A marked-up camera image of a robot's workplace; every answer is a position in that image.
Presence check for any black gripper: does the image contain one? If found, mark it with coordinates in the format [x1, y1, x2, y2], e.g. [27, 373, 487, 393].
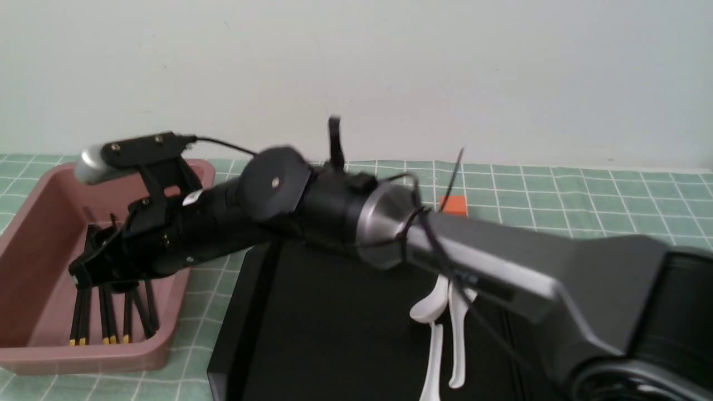
[68, 192, 223, 290]

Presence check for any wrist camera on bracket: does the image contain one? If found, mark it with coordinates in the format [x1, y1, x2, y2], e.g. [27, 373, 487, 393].
[74, 132, 203, 202]

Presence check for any white spoon right long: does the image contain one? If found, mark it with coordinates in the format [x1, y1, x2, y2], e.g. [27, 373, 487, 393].
[448, 282, 477, 390]

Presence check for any black plastic tray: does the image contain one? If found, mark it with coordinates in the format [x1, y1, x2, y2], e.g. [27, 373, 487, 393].
[207, 239, 569, 401]

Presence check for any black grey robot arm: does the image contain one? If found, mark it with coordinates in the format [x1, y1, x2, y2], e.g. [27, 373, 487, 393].
[69, 139, 711, 400]

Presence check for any green checkered tablecloth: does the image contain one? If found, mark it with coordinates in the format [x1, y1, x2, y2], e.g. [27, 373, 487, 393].
[1, 163, 712, 400]

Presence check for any white spoon middle curved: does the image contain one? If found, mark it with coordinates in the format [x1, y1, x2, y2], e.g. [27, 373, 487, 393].
[408, 276, 449, 324]

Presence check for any orange cube block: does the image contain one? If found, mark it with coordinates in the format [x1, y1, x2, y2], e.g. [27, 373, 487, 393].
[439, 195, 468, 217]

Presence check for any white spoon bottom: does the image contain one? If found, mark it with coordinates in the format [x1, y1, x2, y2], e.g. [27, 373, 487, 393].
[418, 322, 443, 401]

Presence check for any pink plastic bin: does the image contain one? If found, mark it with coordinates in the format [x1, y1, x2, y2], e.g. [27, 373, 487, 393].
[1, 163, 189, 375]

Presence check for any black chopstick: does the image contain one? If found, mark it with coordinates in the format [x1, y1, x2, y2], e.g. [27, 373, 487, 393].
[78, 288, 92, 346]
[97, 286, 110, 345]
[122, 290, 133, 344]
[133, 286, 156, 339]
[69, 290, 84, 347]
[104, 285, 118, 344]
[144, 280, 160, 333]

